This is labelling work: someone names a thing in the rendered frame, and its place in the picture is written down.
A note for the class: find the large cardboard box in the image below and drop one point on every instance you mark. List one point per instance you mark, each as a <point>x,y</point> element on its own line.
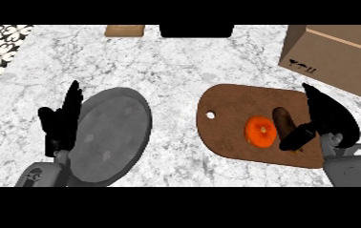
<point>325,55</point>

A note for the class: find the black and white patterned panel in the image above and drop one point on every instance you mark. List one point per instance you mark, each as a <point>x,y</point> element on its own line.
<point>10,42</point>

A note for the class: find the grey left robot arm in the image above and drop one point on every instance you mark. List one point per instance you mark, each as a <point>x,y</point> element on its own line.
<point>44,169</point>

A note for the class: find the brown sweet potato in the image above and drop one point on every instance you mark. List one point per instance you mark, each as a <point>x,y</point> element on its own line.
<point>282,122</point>

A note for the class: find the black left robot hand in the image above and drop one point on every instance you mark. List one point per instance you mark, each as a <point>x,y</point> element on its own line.
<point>62,123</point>

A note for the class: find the small tan wooden block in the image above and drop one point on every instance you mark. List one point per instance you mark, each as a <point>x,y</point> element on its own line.
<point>124,30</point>

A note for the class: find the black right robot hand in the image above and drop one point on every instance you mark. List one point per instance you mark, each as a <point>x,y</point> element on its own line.
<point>328,114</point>

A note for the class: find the orange round fruit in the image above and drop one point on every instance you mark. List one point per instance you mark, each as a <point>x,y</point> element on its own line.
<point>260,131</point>

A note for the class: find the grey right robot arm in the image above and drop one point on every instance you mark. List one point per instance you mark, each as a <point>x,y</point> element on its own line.
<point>341,165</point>

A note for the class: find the grey round plate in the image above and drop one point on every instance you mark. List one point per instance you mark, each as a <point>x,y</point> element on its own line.
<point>108,136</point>

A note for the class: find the black appliance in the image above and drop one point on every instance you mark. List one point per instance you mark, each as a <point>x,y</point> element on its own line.
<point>195,31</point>

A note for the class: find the brown wooden cutting board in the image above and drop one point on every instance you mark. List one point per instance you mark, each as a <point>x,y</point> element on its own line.
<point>233,117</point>

